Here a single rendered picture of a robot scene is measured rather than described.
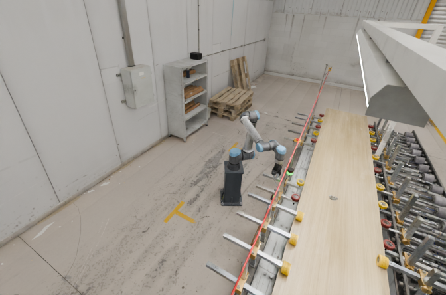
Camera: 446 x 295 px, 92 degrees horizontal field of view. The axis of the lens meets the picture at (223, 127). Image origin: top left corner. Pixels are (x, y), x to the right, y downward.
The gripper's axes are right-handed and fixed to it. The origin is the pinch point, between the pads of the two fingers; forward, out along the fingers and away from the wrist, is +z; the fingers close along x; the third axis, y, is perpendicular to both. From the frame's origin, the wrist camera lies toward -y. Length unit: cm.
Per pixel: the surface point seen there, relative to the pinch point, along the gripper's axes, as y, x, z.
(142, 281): -107, 94, 100
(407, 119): -116, -43, -131
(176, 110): 128, 230, 33
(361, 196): 32, -82, 12
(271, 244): -43, -15, 39
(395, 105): -116, -40, -134
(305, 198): 0.9, -32.5, 11.4
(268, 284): -77, -23, 38
